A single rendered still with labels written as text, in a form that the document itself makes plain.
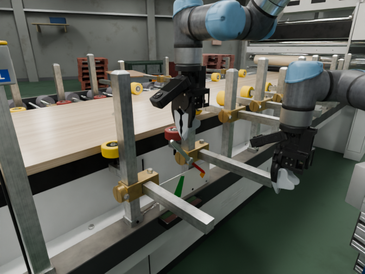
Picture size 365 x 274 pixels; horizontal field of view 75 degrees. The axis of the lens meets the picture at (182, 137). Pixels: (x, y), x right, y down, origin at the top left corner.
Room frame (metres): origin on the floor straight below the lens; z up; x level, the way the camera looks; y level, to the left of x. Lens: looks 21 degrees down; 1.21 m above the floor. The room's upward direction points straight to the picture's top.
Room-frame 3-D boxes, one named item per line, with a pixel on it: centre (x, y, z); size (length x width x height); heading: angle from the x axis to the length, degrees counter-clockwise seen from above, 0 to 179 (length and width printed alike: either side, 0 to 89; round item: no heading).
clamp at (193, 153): (0.80, -0.03, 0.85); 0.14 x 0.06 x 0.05; 136
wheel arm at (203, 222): (0.60, 0.09, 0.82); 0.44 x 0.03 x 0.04; 46
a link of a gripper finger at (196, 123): (0.65, -0.03, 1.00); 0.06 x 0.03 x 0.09; 130
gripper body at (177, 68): (0.67, -0.02, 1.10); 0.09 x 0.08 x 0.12; 130
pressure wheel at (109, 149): (0.74, 0.23, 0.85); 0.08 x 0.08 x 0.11
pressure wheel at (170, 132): (0.89, 0.03, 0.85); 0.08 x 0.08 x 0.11
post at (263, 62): (1.14, -0.37, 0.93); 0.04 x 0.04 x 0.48; 46
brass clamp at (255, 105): (1.16, -0.39, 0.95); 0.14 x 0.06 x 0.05; 136
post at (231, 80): (0.96, -0.20, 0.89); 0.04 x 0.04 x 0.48; 46
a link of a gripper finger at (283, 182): (0.57, -0.28, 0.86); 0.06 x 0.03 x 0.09; 46
